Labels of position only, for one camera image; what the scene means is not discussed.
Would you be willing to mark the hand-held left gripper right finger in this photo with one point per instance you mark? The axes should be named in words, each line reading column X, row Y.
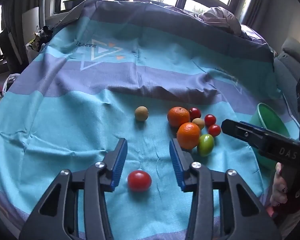
column 176, row 165

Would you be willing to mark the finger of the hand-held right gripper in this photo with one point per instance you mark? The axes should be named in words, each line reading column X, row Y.
column 239, row 131

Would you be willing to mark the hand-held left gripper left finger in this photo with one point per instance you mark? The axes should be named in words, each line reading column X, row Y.
column 118, row 163

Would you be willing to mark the large red tomato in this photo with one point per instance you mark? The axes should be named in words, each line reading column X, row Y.
column 139, row 180

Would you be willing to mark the green plastic bowl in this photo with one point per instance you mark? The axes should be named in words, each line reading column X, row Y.
column 264, row 115

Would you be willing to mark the orange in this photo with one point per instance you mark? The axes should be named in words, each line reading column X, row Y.
column 188, row 135
column 178, row 116

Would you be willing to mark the green tomato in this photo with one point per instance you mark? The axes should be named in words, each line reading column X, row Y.
column 205, row 145

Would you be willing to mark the person's right hand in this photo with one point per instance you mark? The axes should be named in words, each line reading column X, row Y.
column 278, row 187

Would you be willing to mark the brown longan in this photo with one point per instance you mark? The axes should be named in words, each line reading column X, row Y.
column 141, row 113
column 199, row 124

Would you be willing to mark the dark red cherry tomato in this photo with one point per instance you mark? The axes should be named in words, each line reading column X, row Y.
column 195, row 112

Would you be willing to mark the striped teal purple blanket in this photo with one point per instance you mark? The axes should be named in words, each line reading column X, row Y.
column 77, row 120

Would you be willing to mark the grey sofa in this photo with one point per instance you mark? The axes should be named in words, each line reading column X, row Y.
column 287, row 65

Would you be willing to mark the crumpled grey cloth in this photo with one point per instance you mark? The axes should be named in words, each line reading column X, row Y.
column 222, row 20

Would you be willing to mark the white plastic bag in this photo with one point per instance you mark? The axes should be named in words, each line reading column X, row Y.
column 11, row 81

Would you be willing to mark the pile of bags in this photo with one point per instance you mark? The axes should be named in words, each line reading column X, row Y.
column 38, row 38

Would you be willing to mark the long dark planter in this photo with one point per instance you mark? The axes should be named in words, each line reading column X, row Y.
column 75, row 3

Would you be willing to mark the grey curtain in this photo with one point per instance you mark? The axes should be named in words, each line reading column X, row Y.
column 22, row 10

